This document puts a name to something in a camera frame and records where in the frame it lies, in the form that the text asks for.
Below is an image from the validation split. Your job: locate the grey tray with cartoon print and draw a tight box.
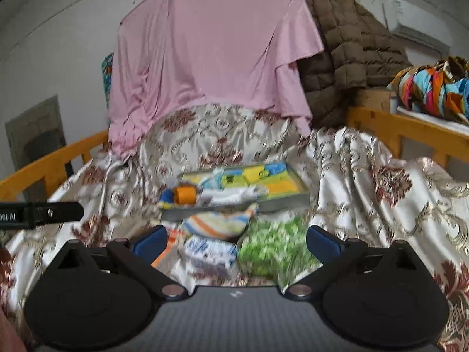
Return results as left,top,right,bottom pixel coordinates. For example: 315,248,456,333
161,161,310,222

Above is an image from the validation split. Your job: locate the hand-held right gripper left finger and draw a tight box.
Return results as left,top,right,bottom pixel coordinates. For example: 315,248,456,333
53,225,187,299

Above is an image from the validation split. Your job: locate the white and blue carton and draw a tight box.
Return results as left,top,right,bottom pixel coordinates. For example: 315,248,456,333
183,236,239,270

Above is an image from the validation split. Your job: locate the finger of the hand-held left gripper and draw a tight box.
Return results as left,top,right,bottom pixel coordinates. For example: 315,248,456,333
22,201,84,227

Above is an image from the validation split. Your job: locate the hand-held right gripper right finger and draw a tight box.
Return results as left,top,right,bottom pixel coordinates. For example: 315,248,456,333
285,225,420,297

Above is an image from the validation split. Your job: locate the white air conditioner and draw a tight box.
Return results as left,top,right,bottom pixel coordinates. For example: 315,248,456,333
382,0,451,50

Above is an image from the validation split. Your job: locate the white and orange box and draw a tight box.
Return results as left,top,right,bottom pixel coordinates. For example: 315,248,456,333
150,227,187,268

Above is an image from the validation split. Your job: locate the brown cardboard box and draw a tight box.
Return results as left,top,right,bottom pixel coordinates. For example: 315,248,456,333
356,89,393,111

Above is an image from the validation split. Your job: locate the white foam board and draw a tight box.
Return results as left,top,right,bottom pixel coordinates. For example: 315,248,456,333
396,104,469,135

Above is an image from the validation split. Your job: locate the striped white cloth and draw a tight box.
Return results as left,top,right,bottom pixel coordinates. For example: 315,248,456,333
183,203,259,243

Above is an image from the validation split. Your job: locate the orange cylindrical object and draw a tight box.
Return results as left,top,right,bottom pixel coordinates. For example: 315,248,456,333
172,185,197,206

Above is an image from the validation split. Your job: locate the colourful patterned cloth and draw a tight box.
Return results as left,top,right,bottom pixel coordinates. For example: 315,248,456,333
388,56,469,125

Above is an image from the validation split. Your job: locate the floral satin blanket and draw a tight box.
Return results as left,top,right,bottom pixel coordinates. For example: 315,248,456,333
0,103,469,352

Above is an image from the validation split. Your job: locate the brown quilted jacket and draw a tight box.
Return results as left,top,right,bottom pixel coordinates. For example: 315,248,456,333
297,0,413,130

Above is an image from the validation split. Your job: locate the white printed cloth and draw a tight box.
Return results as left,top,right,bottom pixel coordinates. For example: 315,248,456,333
200,183,270,206

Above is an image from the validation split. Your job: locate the pink bed sheet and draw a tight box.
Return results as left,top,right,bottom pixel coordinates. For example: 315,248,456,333
108,0,325,164

